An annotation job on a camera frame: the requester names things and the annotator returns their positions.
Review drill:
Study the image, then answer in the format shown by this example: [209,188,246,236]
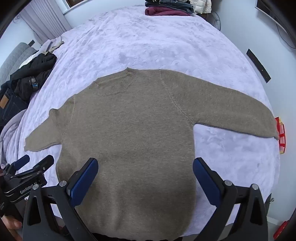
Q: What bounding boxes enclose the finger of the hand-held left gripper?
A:
[31,155,55,173]
[10,155,30,172]

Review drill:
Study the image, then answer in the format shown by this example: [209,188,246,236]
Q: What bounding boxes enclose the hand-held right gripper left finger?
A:
[23,158,99,241]

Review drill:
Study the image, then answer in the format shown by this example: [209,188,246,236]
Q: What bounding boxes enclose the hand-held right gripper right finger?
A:
[194,157,269,241]

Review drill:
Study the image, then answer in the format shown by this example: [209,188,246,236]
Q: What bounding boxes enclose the brown knit sweater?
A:
[25,68,280,237]

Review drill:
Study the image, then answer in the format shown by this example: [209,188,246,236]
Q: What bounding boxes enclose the stack of dark folded clothes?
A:
[145,0,193,10]

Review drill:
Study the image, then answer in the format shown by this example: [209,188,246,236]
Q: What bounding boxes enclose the person's left hand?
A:
[0,217,23,241]

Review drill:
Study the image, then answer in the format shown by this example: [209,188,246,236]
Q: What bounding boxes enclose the mauve bunched blanket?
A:
[0,109,26,163]

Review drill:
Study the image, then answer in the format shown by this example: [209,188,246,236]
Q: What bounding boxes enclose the dark blue jeans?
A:
[0,81,29,130]

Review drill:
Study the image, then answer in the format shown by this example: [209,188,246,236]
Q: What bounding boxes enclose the black jacket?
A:
[10,53,57,102]

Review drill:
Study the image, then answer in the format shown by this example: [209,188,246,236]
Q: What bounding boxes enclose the grey quilted headboard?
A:
[0,42,37,81]

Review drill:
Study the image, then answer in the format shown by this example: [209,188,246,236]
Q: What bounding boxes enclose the pale grey garment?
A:
[37,37,65,56]

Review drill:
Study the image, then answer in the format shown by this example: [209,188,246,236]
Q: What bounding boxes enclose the lavender fleece blanket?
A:
[0,6,281,232]

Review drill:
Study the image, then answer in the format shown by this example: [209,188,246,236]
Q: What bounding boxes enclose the white pleated curtain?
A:
[20,0,72,44]

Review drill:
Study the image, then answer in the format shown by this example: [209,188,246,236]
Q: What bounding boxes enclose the black fan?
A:
[209,11,222,30]

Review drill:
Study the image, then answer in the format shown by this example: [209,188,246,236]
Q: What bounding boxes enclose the maroon garment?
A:
[145,6,191,16]

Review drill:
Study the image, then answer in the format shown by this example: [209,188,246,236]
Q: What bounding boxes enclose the white puffer jacket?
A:
[193,0,212,15]

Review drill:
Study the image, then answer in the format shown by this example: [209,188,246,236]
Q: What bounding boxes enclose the black wall strip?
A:
[246,49,271,84]

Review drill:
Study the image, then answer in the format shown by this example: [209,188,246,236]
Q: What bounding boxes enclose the black wall cable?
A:
[276,23,296,49]

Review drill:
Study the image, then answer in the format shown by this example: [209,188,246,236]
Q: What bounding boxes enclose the wall-mounted screen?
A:
[255,0,296,40]

